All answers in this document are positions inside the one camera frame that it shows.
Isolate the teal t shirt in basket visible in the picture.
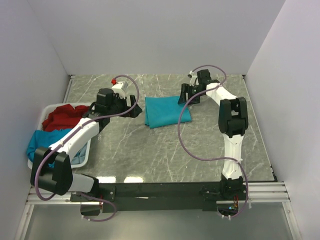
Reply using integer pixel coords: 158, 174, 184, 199
26, 128, 72, 163

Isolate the white plastic laundry basket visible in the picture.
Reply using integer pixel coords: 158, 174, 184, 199
27, 103, 90, 169

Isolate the teal t shirt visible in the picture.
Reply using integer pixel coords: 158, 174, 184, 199
144, 96, 184, 129
26, 128, 72, 163

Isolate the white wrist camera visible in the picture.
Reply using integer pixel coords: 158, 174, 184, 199
188, 71, 199, 87
111, 78, 128, 99

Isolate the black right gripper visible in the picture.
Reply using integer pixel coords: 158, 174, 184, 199
177, 83, 204, 106

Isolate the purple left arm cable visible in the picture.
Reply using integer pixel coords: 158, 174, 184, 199
36, 74, 140, 223

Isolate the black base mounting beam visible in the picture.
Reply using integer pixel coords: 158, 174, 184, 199
69, 181, 250, 216

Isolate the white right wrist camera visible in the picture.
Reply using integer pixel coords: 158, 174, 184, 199
188, 71, 199, 87

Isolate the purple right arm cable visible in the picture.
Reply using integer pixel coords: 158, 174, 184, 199
177, 64, 250, 219

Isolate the red t shirt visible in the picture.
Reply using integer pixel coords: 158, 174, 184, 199
42, 104, 89, 132

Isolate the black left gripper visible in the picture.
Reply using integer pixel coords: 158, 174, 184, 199
107, 93, 142, 118

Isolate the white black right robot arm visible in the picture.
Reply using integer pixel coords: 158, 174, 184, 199
177, 68, 249, 200

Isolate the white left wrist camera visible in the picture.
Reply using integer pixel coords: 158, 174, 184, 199
111, 78, 128, 99

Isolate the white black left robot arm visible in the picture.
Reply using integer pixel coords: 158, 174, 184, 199
30, 88, 142, 201

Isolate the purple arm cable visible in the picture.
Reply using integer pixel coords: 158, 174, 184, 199
177, 64, 250, 219
36, 74, 140, 223

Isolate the light blue garment in basket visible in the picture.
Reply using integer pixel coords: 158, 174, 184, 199
71, 143, 90, 169

